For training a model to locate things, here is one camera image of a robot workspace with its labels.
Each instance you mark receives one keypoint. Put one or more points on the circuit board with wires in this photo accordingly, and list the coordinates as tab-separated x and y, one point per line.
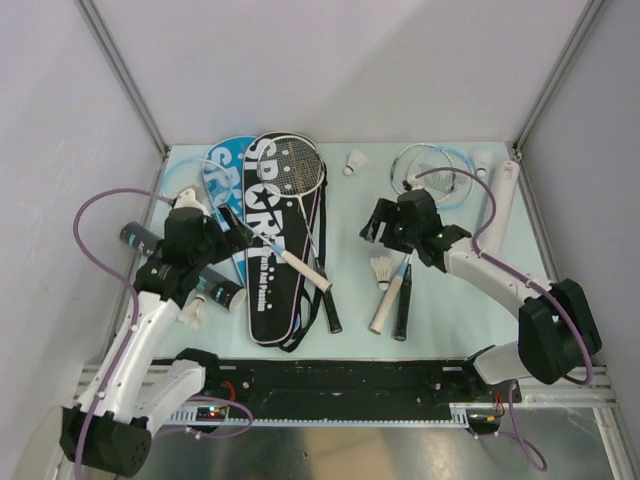
218	410
485	425

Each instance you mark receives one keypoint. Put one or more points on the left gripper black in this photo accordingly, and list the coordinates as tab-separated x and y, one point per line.
236	239

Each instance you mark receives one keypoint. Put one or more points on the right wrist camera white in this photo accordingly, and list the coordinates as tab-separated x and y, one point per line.
411	184

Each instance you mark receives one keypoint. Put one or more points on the aluminium frame rail front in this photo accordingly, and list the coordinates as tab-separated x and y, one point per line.
300	415

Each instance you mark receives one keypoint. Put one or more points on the white racket right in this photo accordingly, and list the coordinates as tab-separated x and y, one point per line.
412	161

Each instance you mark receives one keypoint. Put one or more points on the right frame post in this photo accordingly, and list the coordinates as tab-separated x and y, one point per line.
575	43

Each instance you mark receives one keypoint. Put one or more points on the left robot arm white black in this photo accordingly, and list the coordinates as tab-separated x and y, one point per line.
113	423

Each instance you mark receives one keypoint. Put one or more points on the white shuttlecock tube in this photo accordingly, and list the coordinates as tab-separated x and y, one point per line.
503	186

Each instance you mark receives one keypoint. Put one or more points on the frame post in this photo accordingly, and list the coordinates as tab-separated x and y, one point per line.
115	60
575	43

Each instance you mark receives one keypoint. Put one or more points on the right circuit board with wires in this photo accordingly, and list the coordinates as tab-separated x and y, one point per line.
485	425

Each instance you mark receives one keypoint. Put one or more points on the shuttlecock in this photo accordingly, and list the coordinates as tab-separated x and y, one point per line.
483	161
383	269
355	160
192	313

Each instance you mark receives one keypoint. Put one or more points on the light blue racket left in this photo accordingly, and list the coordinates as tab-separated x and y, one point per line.
187	173

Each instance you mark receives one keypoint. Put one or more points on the left circuit board with wires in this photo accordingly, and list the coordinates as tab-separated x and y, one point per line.
218	410

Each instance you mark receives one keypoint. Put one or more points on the black shuttlecock tube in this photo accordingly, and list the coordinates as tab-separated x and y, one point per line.
211	283

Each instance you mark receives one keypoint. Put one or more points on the light blue racket right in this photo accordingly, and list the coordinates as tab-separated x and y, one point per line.
435	169

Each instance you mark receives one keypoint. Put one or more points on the white racket on black bag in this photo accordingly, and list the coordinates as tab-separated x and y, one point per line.
290	167

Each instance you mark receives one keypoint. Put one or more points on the blue racket bag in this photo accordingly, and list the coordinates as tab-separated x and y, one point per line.
223	174

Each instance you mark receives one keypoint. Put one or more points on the left frame post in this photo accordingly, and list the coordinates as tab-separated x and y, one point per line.
115	60

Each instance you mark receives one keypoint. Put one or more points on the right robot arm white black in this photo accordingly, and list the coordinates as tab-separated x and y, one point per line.
556	328

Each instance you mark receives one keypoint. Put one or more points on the white racket black grip left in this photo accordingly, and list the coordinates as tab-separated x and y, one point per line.
318	277

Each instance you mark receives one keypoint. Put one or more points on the black racket bag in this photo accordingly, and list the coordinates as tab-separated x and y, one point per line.
282	303

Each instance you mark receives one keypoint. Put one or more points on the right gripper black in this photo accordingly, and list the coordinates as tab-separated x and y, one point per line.
388	211

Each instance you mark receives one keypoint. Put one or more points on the white tube cap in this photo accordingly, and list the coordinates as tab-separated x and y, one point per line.
237	300

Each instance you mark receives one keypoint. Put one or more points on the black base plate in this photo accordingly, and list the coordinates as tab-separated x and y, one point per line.
325	385

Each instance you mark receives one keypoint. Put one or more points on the light blue racket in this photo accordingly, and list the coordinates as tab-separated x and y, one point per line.
187	173
435	169

